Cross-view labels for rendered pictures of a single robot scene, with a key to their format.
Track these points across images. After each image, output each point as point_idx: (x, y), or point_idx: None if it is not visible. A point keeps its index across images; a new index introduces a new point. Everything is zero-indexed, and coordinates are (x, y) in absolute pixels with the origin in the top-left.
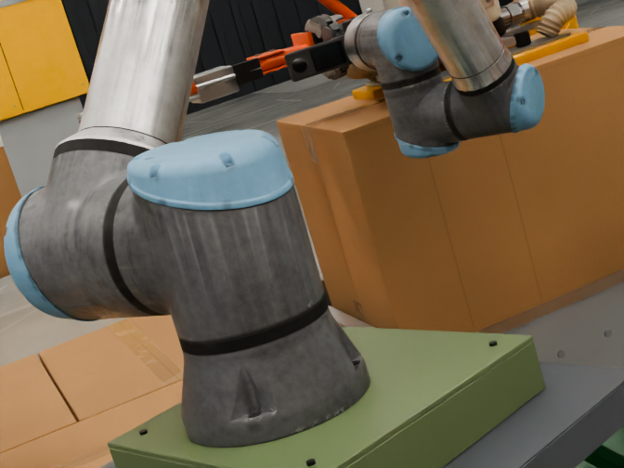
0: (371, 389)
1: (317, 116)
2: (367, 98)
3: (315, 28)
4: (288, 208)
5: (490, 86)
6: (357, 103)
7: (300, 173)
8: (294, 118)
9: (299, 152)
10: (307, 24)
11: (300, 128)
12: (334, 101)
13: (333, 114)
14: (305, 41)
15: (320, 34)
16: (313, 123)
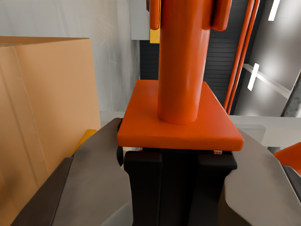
0: None
1: (56, 82)
2: (72, 154)
3: (264, 184)
4: None
5: None
6: (66, 143)
7: (3, 37)
8: (79, 55)
9: (14, 39)
10: (252, 141)
11: (23, 42)
12: (96, 105)
13: (33, 113)
14: (206, 119)
15: (253, 224)
16: (2, 67)
